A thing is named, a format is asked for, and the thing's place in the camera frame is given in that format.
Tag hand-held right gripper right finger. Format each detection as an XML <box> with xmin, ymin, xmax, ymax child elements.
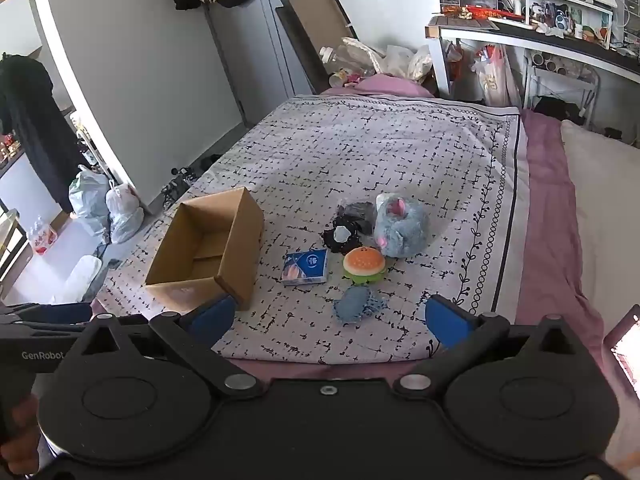
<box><xmin>394</xmin><ymin>294</ymin><xmax>603</xmax><ymax>401</ymax></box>

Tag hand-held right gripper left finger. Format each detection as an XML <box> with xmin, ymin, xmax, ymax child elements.
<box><xmin>55</xmin><ymin>294</ymin><xmax>264</xmax><ymax>402</ymax></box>

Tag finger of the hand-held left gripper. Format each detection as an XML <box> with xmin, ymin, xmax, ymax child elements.
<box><xmin>0</xmin><ymin>301</ymin><xmax>95</xmax><ymax>336</ymax></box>

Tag brown cardboard box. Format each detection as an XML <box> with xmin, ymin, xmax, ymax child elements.
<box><xmin>145</xmin><ymin>186</ymin><xmax>265</xmax><ymax>312</ymax></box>

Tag blue knitted cloth toy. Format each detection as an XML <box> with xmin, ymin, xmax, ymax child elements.
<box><xmin>333</xmin><ymin>285</ymin><xmax>390</xmax><ymax>328</ymax></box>

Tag burger plush toy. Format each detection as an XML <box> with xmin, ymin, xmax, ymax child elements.
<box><xmin>342</xmin><ymin>246</ymin><xmax>387</xmax><ymax>286</ymax></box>

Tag grey-blue plush animal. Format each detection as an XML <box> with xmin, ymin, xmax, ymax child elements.
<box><xmin>374</xmin><ymin>192</ymin><xmax>432</xmax><ymax>259</ymax></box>

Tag blue tissue pack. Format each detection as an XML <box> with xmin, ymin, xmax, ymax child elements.
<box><xmin>281</xmin><ymin>248</ymin><xmax>329</xmax><ymax>287</ymax></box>

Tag person's left hand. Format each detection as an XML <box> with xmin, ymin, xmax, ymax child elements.
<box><xmin>0</xmin><ymin>394</ymin><xmax>42</xmax><ymax>479</ymax></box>

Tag pack of water bottles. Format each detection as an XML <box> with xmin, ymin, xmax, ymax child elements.
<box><xmin>27</xmin><ymin>216</ymin><xmax>59</xmax><ymax>257</ymax></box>

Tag white plastic bag red print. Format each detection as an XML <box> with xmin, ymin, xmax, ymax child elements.
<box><xmin>105</xmin><ymin>182</ymin><xmax>146</xmax><ymax>246</ymax></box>

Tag pale green plastic bag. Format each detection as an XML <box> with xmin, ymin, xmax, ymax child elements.
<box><xmin>68</xmin><ymin>165</ymin><xmax>112</xmax><ymax>237</ymax></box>

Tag black lacy item in plastic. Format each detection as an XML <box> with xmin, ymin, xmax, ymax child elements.
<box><xmin>321</xmin><ymin>214</ymin><xmax>362</xmax><ymax>254</ymax></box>

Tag dark grey plastic packet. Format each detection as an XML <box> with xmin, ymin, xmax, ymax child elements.
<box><xmin>338</xmin><ymin>201</ymin><xmax>379</xmax><ymax>234</ymax></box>

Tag open laptop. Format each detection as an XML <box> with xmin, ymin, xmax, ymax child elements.
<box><xmin>602</xmin><ymin>304</ymin><xmax>640</xmax><ymax>403</ymax></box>

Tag black-and-white printed blanket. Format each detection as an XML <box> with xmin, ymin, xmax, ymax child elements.
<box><xmin>95</xmin><ymin>95</ymin><xmax>531</xmax><ymax>367</ymax></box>

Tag black hanging coat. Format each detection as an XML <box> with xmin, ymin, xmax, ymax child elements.
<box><xmin>0</xmin><ymin>52</ymin><xmax>87</xmax><ymax>217</ymax></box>

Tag cream pillow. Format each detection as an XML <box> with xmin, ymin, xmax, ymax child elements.
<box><xmin>559</xmin><ymin>120</ymin><xmax>640</xmax><ymax>322</ymax></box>

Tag black bag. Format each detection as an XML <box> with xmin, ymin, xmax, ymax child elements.
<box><xmin>532</xmin><ymin>95</ymin><xmax>587</xmax><ymax>127</ymax></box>

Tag red and white plastic bag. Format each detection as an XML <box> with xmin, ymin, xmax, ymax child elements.
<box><xmin>472</xmin><ymin>44</ymin><xmax>522</xmax><ymax>109</ymax></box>

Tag white plastic bags heap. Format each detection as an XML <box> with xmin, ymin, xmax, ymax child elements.
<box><xmin>384</xmin><ymin>44</ymin><xmax>435</xmax><ymax>84</ymax></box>

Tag grey door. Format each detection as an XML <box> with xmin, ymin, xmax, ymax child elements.
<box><xmin>204</xmin><ymin>0</ymin><xmax>302</xmax><ymax>128</ymax></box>

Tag clear plastic bottle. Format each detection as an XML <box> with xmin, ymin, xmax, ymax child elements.
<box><xmin>320</xmin><ymin>45</ymin><xmax>377</xmax><ymax>79</ymax></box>

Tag white desk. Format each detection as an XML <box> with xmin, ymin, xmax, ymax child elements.
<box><xmin>425</xmin><ymin>12</ymin><xmax>640</xmax><ymax>102</ymax></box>

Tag flat cardboard sheet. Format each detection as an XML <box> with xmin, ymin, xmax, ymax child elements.
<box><xmin>275</xmin><ymin>0</ymin><xmax>362</xmax><ymax>96</ymax></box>

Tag black cables on floor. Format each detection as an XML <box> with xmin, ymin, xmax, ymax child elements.
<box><xmin>159</xmin><ymin>165</ymin><xmax>199</xmax><ymax>207</ymax></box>

